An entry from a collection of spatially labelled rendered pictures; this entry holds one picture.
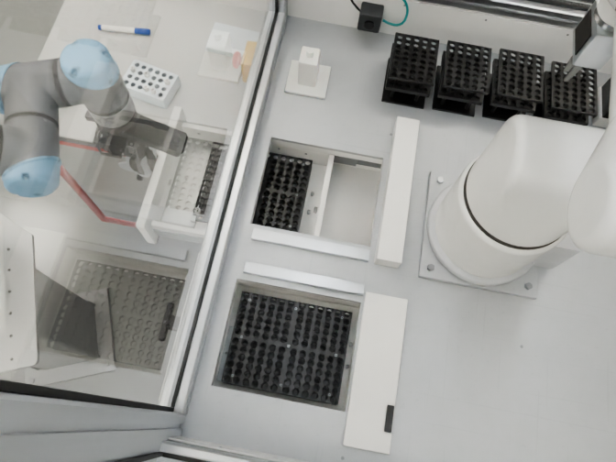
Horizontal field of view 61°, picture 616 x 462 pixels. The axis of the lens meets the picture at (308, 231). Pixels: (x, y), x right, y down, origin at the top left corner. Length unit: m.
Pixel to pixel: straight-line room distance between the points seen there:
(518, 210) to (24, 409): 0.67
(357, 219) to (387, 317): 0.28
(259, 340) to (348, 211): 0.36
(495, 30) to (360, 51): 0.30
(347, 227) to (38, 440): 0.86
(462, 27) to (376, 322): 0.68
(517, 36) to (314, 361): 0.83
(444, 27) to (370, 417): 0.84
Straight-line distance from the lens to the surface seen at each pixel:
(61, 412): 0.46
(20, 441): 0.42
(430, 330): 1.03
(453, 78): 1.16
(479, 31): 1.30
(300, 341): 1.03
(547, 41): 1.34
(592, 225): 0.57
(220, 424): 0.98
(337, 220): 1.18
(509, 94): 1.18
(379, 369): 0.98
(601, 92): 1.35
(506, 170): 0.80
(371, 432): 0.98
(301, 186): 1.16
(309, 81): 1.17
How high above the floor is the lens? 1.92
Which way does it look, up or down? 70 degrees down
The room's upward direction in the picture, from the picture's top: 8 degrees clockwise
